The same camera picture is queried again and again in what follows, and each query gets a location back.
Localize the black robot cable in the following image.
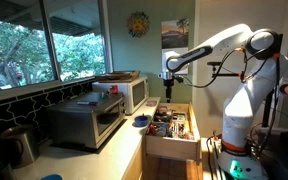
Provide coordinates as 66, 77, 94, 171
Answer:
173, 29, 282, 89

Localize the window with grey frame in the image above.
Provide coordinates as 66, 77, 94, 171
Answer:
0, 0, 113, 96

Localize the landscape wall calendar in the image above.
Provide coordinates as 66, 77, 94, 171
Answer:
160, 18, 191, 75

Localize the red white small container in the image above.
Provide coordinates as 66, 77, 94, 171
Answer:
108, 84, 120, 95

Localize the open wooden drawer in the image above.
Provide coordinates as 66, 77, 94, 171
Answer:
144, 102, 202, 163

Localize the wooden tray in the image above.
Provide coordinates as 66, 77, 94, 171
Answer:
94, 70, 141, 84

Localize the sun wall decoration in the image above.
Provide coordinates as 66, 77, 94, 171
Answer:
126, 11, 151, 38

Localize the blue round object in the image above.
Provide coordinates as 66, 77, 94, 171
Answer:
39, 173, 63, 180

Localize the stainless steel toaster oven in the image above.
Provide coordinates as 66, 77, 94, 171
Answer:
46, 91, 128, 150

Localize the blue cup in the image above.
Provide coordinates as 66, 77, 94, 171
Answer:
133, 113, 151, 128

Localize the purple capped marker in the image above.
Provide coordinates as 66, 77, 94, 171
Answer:
76, 101, 99, 107

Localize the white microwave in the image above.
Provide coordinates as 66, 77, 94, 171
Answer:
91, 76, 150, 116

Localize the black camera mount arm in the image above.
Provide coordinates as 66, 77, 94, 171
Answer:
206, 60, 243, 79

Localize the steel kettle pot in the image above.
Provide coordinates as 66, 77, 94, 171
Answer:
0, 124, 41, 169

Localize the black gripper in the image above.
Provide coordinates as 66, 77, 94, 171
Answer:
163, 78, 175, 104

